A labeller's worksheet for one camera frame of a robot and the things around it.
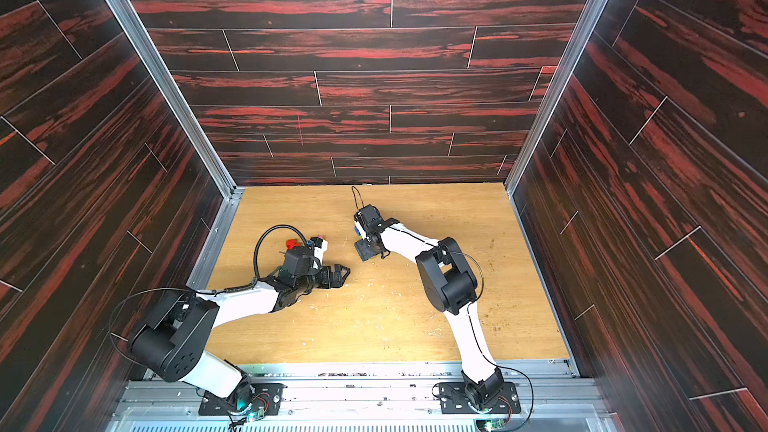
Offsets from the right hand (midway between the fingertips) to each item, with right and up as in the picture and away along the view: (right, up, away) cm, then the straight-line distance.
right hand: (376, 244), depth 103 cm
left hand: (-11, -7, -12) cm, 17 cm away
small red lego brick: (-30, 0, -1) cm, 30 cm away
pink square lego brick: (-20, +3, +2) cm, 20 cm away
